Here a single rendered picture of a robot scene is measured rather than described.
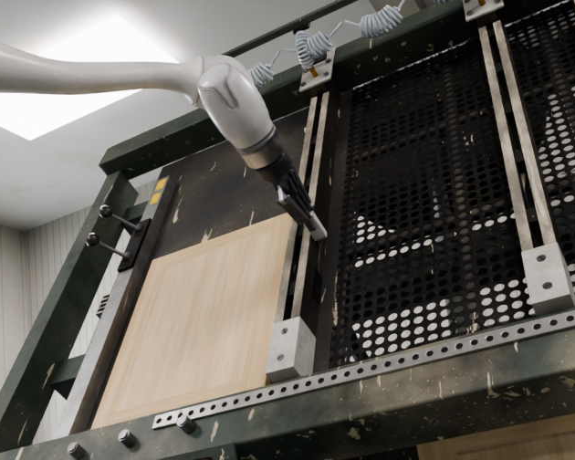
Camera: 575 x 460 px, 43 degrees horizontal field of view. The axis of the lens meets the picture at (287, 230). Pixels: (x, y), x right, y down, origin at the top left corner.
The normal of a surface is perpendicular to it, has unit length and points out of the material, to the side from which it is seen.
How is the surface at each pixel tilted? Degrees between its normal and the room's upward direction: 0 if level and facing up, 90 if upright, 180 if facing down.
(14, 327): 90
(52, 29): 180
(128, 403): 57
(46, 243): 90
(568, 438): 90
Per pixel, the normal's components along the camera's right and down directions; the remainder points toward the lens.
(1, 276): 0.88, -0.29
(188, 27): 0.16, 0.92
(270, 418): -0.47, -0.70
